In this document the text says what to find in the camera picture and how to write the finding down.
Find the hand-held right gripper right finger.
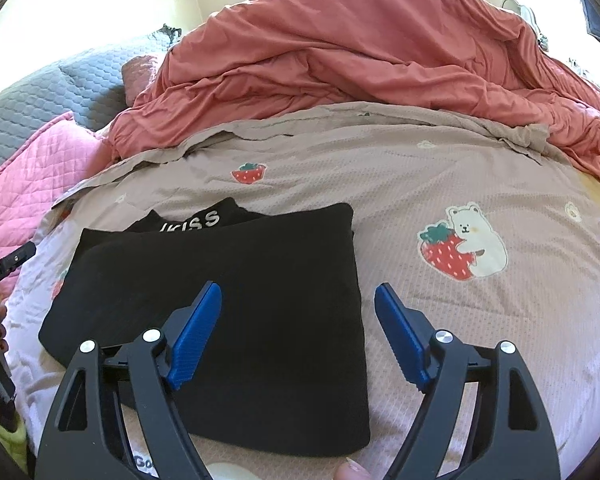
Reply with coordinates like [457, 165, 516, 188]
[374, 282, 562, 480]

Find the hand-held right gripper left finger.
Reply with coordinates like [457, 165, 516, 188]
[34, 281, 223, 480]

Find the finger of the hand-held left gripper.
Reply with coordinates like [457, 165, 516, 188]
[0, 241, 37, 276]

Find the black sweater with orange cuffs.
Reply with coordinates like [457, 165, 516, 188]
[38, 197, 372, 458]

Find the person's right hand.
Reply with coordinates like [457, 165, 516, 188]
[332, 457, 376, 480]

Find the green garment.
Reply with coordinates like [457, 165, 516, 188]
[0, 407, 28, 466]

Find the pink quilted blanket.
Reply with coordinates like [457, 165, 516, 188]
[0, 110, 126, 311]

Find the beige strawberry print blanket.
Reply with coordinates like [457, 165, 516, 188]
[0, 101, 600, 480]

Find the grey quilted cover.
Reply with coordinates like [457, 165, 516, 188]
[0, 32, 181, 181]

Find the pink sequin pillow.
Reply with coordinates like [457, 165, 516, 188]
[121, 54, 167, 108]

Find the coral duvet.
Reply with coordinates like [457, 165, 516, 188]
[107, 0, 600, 191]

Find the white round object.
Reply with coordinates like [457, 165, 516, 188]
[502, 0, 537, 26]

